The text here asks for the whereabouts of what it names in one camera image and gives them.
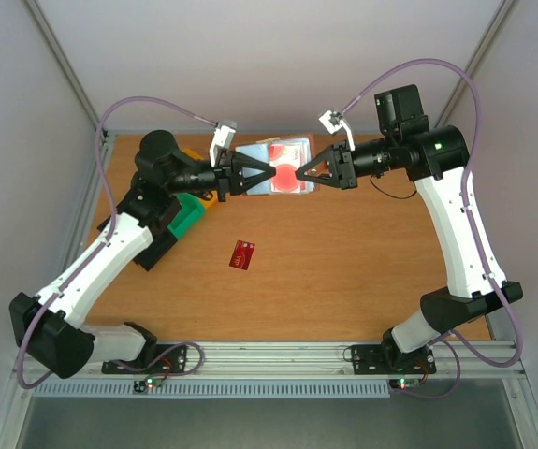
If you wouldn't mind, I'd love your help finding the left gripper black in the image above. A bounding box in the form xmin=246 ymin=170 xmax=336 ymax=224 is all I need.
xmin=167 ymin=151 xmax=276 ymax=202

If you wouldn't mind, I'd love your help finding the brown leather card holder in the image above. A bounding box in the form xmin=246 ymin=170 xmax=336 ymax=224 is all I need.
xmin=235 ymin=134 xmax=318 ymax=196

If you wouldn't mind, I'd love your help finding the red VIP credit card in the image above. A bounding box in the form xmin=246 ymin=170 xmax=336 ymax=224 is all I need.
xmin=229 ymin=240 xmax=255 ymax=270

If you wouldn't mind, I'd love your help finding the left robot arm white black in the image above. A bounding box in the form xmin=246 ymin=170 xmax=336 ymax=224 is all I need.
xmin=9 ymin=125 xmax=276 ymax=389

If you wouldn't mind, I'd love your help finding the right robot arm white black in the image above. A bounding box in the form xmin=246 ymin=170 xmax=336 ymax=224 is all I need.
xmin=296 ymin=84 xmax=523 ymax=372

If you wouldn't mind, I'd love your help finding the yellow plastic bin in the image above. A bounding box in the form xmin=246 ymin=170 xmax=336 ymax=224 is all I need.
xmin=183 ymin=148 xmax=218 ymax=210

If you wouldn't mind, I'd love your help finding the green plastic bin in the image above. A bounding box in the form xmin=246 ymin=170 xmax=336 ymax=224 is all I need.
xmin=168 ymin=194 xmax=205 ymax=239

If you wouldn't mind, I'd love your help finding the black plastic bin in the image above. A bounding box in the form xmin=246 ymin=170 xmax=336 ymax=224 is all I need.
xmin=94 ymin=213 xmax=177 ymax=276

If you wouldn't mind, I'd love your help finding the right small circuit board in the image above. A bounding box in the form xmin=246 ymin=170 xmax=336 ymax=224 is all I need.
xmin=389 ymin=377 xmax=423 ymax=390

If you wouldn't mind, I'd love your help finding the small circuit board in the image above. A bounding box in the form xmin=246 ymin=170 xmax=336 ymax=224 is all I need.
xmin=389 ymin=377 xmax=423 ymax=390
xmin=133 ymin=377 xmax=164 ymax=394

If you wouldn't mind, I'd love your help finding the left small circuit board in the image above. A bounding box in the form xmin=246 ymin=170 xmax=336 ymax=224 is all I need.
xmin=133 ymin=377 xmax=164 ymax=394

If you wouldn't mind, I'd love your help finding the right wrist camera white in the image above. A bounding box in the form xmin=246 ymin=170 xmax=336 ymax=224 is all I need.
xmin=319 ymin=110 xmax=356 ymax=152

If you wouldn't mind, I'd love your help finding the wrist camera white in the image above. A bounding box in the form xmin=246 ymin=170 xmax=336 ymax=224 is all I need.
xmin=319 ymin=110 xmax=356 ymax=152
xmin=209 ymin=121 xmax=237 ymax=167

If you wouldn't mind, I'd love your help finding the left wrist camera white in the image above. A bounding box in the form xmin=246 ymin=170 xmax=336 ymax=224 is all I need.
xmin=209 ymin=121 xmax=237 ymax=167

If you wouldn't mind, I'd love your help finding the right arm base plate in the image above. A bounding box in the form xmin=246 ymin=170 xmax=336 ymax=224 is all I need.
xmin=343 ymin=344 xmax=437 ymax=376

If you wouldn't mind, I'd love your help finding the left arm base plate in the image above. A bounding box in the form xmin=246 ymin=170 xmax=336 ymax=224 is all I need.
xmin=101 ymin=343 xmax=190 ymax=376

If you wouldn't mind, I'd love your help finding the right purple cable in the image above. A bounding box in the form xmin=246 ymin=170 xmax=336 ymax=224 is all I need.
xmin=342 ymin=58 xmax=525 ymax=399

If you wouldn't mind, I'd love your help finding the grey slotted cable duct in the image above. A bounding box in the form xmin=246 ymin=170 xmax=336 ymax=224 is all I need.
xmin=33 ymin=379 xmax=390 ymax=399

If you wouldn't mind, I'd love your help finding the aluminium front rail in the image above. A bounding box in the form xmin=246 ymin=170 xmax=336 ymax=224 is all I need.
xmin=10 ymin=340 xmax=527 ymax=380

